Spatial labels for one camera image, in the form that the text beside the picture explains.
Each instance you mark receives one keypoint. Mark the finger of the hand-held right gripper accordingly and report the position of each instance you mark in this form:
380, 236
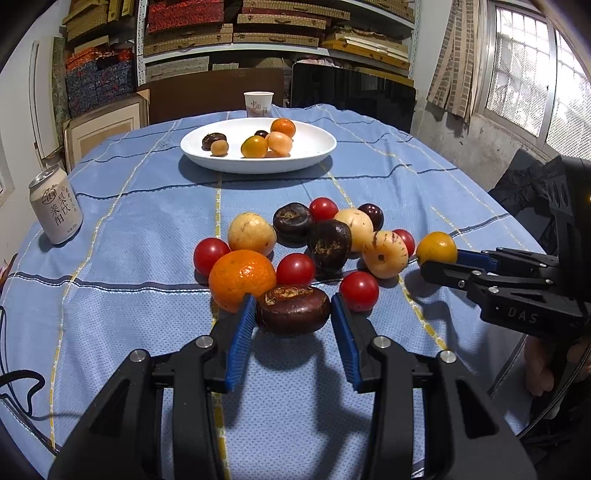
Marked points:
475, 261
443, 272

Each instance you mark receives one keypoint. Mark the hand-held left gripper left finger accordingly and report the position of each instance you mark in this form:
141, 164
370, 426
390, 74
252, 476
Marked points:
240, 341

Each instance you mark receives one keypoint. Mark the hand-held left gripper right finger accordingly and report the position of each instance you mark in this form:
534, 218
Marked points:
346, 341

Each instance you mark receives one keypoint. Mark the yellow tomato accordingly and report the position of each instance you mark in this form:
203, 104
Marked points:
254, 146
436, 248

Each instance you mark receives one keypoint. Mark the red cherry tomato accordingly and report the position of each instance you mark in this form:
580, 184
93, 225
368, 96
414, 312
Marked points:
359, 290
295, 270
211, 256
323, 208
406, 241

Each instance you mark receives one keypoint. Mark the beige pepino melon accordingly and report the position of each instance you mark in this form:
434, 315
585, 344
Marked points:
251, 233
279, 143
353, 228
384, 254
219, 147

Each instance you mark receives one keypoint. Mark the dark water chestnut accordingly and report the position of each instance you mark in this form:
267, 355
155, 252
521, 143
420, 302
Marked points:
328, 243
212, 138
293, 309
293, 221

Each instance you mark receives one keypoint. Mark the orange mandarin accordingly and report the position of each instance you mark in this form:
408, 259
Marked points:
283, 127
242, 279

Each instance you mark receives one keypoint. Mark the dark purple cherry tomato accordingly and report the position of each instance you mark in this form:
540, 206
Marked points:
371, 216
261, 134

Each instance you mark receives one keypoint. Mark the white oval plate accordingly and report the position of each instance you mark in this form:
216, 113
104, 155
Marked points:
314, 147

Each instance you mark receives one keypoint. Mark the person's right hand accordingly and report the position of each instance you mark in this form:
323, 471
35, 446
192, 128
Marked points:
538, 369

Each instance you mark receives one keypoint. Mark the black jacket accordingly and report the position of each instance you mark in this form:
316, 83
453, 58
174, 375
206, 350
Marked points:
521, 189

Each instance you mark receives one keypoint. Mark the blue striped tablecloth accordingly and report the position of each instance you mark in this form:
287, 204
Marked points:
138, 277

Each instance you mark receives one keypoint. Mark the window with white mesh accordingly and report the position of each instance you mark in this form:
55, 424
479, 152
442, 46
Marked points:
521, 69

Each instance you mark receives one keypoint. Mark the brick pattern wallpaper strips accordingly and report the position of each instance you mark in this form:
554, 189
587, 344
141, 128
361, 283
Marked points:
457, 55

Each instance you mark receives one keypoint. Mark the beige drink can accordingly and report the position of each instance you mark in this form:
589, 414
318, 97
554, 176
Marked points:
55, 207

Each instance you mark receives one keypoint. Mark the white paper cup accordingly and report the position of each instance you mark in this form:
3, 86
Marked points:
258, 104

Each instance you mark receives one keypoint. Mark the pink plastic bag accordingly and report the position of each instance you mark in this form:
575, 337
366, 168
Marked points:
318, 60

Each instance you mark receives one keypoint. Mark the brown board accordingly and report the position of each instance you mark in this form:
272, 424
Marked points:
194, 97

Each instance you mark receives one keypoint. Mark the stack of tan woven boxes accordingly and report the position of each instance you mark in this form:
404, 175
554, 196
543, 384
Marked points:
277, 37

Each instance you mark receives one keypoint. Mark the stack of dark blue boxes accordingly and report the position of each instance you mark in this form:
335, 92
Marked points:
99, 85

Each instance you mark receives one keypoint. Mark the white metal shelf rack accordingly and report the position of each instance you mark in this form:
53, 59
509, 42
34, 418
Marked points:
140, 46

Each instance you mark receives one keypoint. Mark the white wooden plank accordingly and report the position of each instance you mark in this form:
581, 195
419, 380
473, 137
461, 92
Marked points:
41, 92

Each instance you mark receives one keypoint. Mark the mottled green stone slab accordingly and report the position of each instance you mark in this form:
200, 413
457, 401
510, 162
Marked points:
59, 78

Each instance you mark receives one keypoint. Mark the stack of red patterned boxes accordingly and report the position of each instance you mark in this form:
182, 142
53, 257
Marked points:
189, 14

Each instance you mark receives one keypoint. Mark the pile of brown flat boxes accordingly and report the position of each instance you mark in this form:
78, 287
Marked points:
92, 23

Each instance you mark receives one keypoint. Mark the wooden picture frame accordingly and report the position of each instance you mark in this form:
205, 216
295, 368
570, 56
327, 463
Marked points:
76, 134

